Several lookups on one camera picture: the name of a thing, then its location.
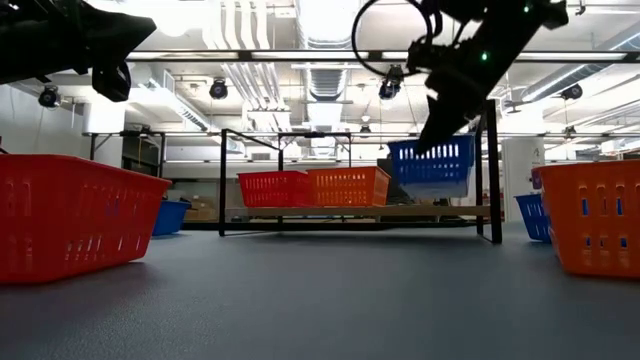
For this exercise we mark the white ceiling pipe bundle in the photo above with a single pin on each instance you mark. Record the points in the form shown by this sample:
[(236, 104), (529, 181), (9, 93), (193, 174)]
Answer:
[(255, 60)]

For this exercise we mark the black overhead camera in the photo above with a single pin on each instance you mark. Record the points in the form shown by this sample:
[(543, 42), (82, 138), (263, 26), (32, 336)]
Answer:
[(390, 85)]

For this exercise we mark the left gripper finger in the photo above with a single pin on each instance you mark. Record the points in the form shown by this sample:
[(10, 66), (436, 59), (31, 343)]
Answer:
[(120, 30), (112, 82)]

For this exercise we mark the blue-grey table mat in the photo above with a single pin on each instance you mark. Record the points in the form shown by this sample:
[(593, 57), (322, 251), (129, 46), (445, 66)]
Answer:
[(320, 310)]

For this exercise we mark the black frame wooden shelf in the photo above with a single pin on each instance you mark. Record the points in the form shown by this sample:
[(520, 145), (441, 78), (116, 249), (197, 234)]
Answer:
[(350, 211)]

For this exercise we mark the white rectangular air duct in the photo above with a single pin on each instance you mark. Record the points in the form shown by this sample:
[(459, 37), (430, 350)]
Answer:
[(170, 107)]

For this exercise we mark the white pillar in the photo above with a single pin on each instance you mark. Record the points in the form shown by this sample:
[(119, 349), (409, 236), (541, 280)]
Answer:
[(522, 175)]

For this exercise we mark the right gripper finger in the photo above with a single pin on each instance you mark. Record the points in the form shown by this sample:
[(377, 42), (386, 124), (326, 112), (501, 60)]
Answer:
[(462, 117), (431, 125)]

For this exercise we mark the red plastic basket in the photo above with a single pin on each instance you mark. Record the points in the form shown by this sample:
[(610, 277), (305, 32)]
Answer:
[(75, 225), (272, 190)]

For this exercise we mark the black background rig frame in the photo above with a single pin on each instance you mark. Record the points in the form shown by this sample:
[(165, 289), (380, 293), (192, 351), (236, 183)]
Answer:
[(125, 150)]

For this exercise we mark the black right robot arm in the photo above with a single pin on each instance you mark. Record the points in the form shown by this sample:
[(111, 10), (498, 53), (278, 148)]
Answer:
[(505, 20)]

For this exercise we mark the cardboard boxes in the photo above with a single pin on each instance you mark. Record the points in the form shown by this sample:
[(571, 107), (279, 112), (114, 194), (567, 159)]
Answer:
[(200, 210)]

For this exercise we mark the orange plastic basket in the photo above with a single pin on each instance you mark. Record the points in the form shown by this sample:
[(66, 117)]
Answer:
[(350, 187), (595, 225)]

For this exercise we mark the black ceiling spotlight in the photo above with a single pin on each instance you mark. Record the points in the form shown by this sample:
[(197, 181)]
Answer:
[(571, 91), (49, 96), (218, 89)]

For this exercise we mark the silver ventilation duct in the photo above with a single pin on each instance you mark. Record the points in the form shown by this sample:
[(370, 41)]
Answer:
[(327, 82)]

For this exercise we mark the blue plastic basket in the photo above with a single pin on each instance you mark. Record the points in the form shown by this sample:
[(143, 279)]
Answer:
[(532, 217), (435, 170), (172, 217)]

